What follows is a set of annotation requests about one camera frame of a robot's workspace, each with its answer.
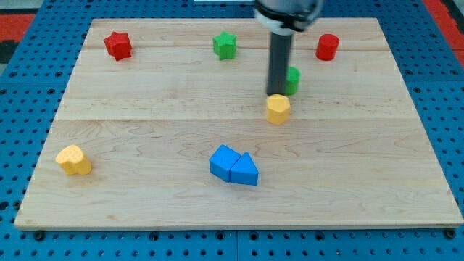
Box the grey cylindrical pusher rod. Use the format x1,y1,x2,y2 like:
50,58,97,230
266,33,293,96

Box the yellow hexagon block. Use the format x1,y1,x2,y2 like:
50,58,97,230
266,94,291,125

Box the green cylinder block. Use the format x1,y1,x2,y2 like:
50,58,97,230
285,67,301,96

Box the red cylinder block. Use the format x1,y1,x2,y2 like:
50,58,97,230
315,34,340,61

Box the green star block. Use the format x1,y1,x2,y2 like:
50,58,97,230
212,31,237,60

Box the blue cube block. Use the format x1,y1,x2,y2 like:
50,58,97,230
209,144,241,183

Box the blue triangle block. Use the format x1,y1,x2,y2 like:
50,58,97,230
230,152,259,186

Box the wooden board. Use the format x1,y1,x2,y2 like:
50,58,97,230
14,18,463,231

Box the red star block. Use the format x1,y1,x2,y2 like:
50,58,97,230
104,32,132,61

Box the yellow heart block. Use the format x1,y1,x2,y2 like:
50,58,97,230
55,144,92,175

